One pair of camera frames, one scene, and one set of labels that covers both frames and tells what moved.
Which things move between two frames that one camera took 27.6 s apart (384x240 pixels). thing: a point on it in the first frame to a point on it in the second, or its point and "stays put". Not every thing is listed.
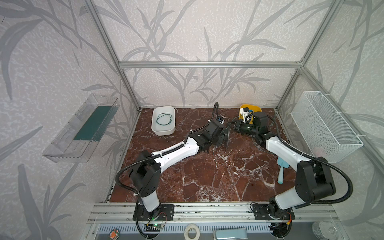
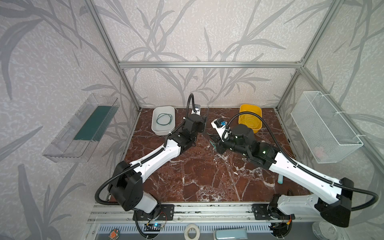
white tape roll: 192,225 stays put
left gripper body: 223,135 to 197,120
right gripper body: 240,127 to 217,143
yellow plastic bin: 252,108 stays put
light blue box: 233,234 stays put
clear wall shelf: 80,138 stays put
